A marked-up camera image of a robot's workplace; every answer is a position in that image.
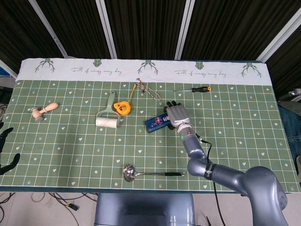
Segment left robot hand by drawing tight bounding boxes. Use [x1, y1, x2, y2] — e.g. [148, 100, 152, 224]
[0, 122, 21, 175]

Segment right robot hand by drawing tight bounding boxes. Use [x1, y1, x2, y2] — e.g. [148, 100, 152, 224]
[164, 100, 191, 130]

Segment blue glasses case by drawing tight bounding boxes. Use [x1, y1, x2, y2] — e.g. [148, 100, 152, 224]
[144, 112, 174, 133]

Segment black orange screwdriver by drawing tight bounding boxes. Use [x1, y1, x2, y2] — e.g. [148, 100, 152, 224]
[174, 86, 212, 93]

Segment yellow tape measure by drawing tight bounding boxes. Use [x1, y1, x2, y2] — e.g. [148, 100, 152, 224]
[113, 83, 138, 116]

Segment green grid tablecloth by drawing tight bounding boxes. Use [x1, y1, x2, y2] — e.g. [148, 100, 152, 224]
[0, 58, 301, 194]

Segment green lint roller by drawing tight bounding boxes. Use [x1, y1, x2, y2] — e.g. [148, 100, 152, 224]
[95, 90, 120, 129]

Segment stainless steel ladle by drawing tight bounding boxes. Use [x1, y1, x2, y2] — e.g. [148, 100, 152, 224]
[123, 164, 186, 183]

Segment blue-grey robot torso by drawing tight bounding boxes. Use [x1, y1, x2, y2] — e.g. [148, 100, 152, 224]
[94, 193, 196, 226]

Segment person in jeans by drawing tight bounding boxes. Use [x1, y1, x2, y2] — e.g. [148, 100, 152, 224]
[278, 87, 301, 151]

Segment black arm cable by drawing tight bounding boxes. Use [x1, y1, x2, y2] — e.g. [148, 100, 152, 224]
[196, 134, 227, 226]

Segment wooden stamp handle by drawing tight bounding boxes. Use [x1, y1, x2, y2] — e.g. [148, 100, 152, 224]
[27, 102, 59, 122]

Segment floor cables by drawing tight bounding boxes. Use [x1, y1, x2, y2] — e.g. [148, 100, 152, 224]
[0, 192, 98, 226]

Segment white partition post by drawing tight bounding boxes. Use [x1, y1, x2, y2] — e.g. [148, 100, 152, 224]
[28, 0, 68, 58]
[174, 0, 196, 60]
[95, 0, 118, 59]
[256, 8, 301, 63]

